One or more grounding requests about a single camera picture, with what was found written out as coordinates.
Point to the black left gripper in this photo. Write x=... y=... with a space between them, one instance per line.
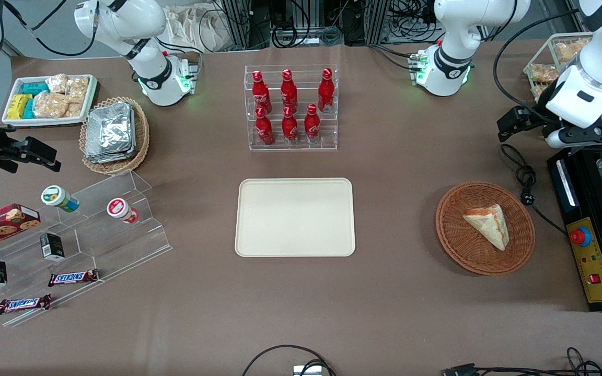
x=537 y=114

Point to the triangular sandwich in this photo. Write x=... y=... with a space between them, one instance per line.
x=489 y=224

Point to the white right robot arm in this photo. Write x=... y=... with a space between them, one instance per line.
x=123 y=21

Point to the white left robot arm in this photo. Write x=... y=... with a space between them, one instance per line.
x=468 y=21

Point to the white rectangular snack tray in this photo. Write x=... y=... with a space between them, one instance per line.
x=45 y=122

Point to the oval light wicker basket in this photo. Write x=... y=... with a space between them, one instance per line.
x=141 y=136

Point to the round brown wicker basket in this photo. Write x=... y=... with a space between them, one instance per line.
x=463 y=250

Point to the cream rectangular serving tray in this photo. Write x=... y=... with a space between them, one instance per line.
x=294 y=216

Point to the green lid yoghurt cup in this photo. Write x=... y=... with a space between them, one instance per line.
x=55 y=197

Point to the clear fried snack bag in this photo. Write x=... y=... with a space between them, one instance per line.
x=544 y=73
x=540 y=91
x=570 y=51

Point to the teal snack pack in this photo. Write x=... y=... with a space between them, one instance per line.
x=34 y=89
x=29 y=109

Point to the clear rice cracker bag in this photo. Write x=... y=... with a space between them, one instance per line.
x=56 y=83
x=77 y=89
x=50 y=105
x=74 y=109

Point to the yellow snack pack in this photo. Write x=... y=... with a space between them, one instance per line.
x=18 y=107

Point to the silver foil packs stack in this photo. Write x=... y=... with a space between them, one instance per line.
x=110 y=133

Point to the red lid yoghurt cup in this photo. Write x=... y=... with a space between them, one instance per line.
x=118 y=209

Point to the black appliance with yellow panel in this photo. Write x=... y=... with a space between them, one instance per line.
x=583 y=188

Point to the clear acrylic step shelf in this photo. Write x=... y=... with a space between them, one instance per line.
x=123 y=245

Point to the brown Snickers bar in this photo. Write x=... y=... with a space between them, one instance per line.
x=73 y=278
x=24 y=304

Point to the red emergency stop button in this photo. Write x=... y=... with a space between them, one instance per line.
x=580 y=236

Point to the red cola bottle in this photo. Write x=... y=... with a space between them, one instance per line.
x=261 y=94
x=290 y=128
x=312 y=125
x=326 y=91
x=289 y=91
x=264 y=130

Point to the white canvas bag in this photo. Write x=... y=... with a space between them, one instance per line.
x=191 y=26

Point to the clear acrylic bottle rack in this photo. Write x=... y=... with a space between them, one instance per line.
x=301 y=149

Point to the small grey device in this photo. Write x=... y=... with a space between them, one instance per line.
x=307 y=371

